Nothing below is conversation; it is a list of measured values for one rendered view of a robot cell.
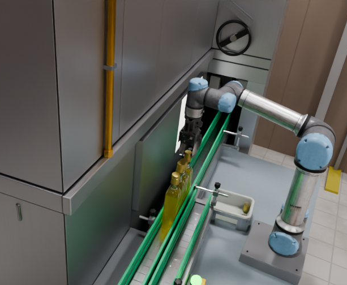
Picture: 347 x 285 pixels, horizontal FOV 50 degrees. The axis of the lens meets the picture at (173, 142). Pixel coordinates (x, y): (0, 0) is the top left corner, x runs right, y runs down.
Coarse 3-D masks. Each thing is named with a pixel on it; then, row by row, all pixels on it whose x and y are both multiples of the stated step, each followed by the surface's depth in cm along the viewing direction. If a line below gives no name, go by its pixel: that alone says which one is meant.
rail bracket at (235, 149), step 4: (240, 128) 225; (228, 132) 230; (232, 132) 229; (240, 132) 227; (240, 136) 227; (244, 136) 227; (248, 136) 227; (224, 144) 236; (236, 144) 231; (224, 148) 234; (228, 148) 233; (232, 148) 232; (236, 148) 232; (220, 152) 236; (236, 152) 232
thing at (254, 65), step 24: (240, 0) 212; (264, 0) 208; (288, 0) 237; (216, 24) 222; (264, 24) 214; (216, 48) 229; (264, 48) 220; (216, 72) 236; (240, 72) 231; (264, 72) 226
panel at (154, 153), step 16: (176, 112) 173; (160, 128) 155; (176, 128) 182; (144, 144) 139; (160, 144) 161; (144, 160) 144; (160, 160) 168; (144, 176) 150; (160, 176) 176; (144, 192) 156
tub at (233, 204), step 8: (224, 192) 197; (232, 192) 196; (224, 200) 198; (232, 200) 197; (240, 200) 195; (248, 200) 194; (216, 208) 183; (224, 208) 195; (232, 208) 196; (240, 208) 196; (240, 216) 180; (248, 216) 180
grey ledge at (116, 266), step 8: (128, 232) 157; (136, 232) 157; (144, 232) 158; (128, 240) 153; (136, 240) 153; (120, 248) 149; (128, 248) 149; (136, 248) 150; (112, 256) 145; (120, 256) 145; (128, 256) 146; (112, 264) 141; (120, 264) 142; (128, 264) 142; (104, 272) 138; (112, 272) 138; (120, 272) 139; (96, 280) 134; (104, 280) 135; (112, 280) 135
